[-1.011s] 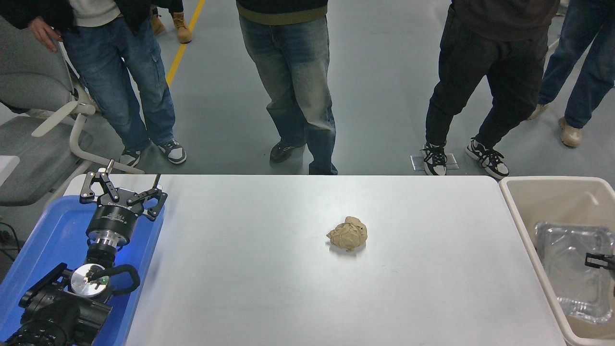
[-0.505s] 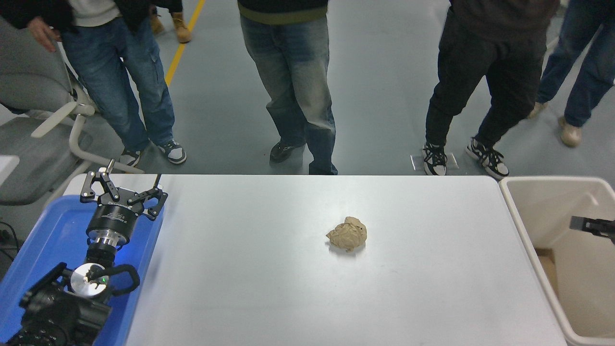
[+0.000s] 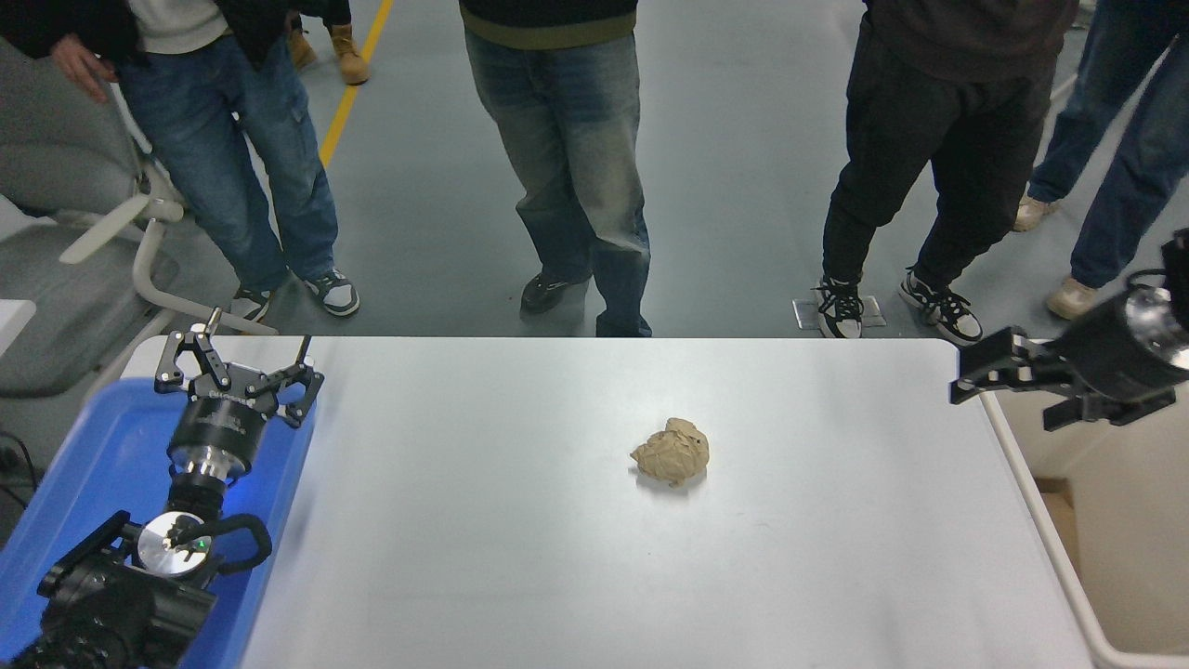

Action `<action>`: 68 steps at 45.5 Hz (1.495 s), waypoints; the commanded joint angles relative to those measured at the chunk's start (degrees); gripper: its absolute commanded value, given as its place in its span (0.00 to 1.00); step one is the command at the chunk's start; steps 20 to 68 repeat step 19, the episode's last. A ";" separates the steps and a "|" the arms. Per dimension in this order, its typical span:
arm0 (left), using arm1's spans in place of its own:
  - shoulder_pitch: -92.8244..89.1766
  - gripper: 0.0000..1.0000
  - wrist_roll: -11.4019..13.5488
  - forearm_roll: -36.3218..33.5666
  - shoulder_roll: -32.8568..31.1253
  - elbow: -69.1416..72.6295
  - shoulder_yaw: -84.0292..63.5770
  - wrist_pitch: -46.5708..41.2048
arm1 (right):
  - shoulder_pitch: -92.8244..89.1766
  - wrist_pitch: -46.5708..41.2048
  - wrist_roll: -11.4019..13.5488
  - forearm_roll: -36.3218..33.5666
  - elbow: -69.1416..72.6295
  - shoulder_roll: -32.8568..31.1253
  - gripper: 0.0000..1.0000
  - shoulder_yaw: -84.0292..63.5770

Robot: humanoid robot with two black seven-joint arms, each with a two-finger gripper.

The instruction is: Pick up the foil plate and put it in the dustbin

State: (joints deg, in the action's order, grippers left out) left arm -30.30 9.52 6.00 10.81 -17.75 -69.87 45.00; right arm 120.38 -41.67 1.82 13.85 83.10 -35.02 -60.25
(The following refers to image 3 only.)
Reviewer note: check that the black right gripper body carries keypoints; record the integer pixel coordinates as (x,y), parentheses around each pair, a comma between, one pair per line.
(1105,358)

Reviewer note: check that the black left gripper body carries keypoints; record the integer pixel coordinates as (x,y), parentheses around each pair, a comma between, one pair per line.
(218,430)

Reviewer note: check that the metal floor plate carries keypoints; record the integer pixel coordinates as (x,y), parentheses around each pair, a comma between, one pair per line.
(878,312)

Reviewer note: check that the person's hand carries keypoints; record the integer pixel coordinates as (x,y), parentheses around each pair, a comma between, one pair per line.
(80,65)

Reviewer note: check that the blue plastic tray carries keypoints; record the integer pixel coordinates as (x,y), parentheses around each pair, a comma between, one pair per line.
(102,455)

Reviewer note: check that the large pale bin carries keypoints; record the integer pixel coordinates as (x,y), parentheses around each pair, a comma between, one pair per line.
(1133,557)

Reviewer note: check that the grey office chair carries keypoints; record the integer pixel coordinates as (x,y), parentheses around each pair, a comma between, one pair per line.
(56,307)

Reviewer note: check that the white side table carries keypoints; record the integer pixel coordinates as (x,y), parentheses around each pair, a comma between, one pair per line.
(14,323)

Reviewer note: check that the person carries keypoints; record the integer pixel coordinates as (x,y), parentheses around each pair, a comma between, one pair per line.
(214,121)
(567,139)
(929,130)
(349,51)
(1133,139)

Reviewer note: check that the crumpled tan paper ball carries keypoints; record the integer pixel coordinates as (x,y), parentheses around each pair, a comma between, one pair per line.
(671,452)

